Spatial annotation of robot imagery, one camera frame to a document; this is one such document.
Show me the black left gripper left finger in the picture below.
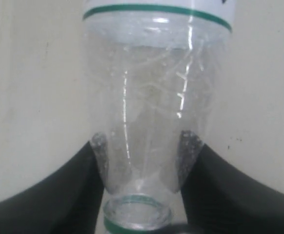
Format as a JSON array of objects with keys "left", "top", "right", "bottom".
[{"left": 0, "top": 133, "right": 107, "bottom": 234}]

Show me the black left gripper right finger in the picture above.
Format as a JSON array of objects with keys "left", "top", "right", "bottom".
[{"left": 178, "top": 130, "right": 284, "bottom": 234}]

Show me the clear plastic water bottle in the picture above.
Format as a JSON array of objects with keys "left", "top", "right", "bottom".
[{"left": 82, "top": 0, "right": 236, "bottom": 234}]

